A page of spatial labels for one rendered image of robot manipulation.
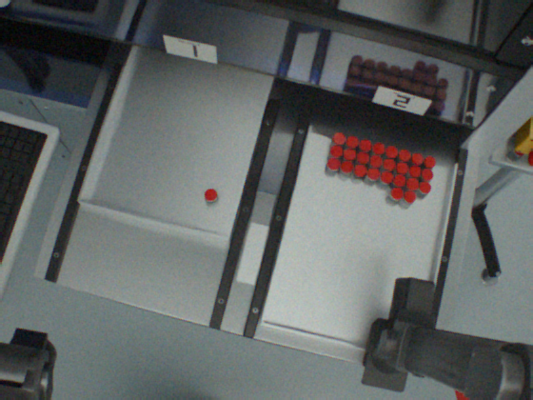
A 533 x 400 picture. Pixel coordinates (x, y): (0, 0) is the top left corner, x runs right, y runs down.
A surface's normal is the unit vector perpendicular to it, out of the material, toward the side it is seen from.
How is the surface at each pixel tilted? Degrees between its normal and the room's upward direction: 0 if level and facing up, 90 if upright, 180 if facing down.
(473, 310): 0
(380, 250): 0
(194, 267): 0
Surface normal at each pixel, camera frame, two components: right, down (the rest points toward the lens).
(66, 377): 0.03, -0.25
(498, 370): -0.97, -0.22
